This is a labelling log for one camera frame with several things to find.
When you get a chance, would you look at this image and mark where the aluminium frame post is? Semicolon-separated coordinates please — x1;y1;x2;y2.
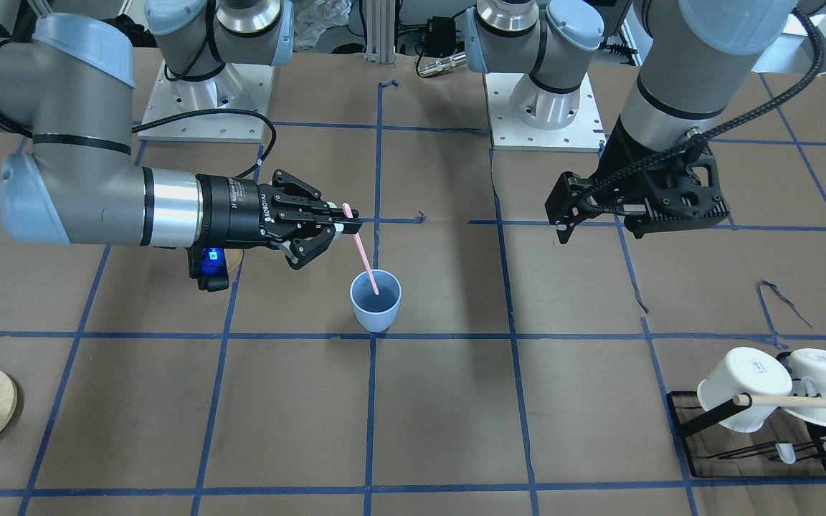
360;1;397;67

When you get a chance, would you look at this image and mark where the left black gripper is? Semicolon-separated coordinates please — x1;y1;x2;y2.
544;143;730;244

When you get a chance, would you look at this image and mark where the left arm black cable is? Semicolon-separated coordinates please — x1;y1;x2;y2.
585;7;826;209

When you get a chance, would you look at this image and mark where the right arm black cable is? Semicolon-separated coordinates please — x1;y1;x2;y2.
130;109;277;180

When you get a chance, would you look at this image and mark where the black wire mug rack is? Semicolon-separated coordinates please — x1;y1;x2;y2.
666;391;826;479

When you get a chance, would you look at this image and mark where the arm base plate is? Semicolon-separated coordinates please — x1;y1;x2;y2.
138;63;276;144
484;73;606;153

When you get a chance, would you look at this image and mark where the blue plastic cup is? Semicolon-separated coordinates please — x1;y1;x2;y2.
348;269;403;333

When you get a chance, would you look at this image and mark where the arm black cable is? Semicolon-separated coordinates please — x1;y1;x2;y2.
585;7;826;209
130;109;277;180

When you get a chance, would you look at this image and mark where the pink chopstick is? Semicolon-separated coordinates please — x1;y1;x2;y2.
341;202;380;296

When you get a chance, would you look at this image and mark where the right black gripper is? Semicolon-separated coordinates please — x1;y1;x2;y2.
198;169;364;269

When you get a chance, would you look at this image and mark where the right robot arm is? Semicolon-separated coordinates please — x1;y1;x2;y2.
0;1;363;290

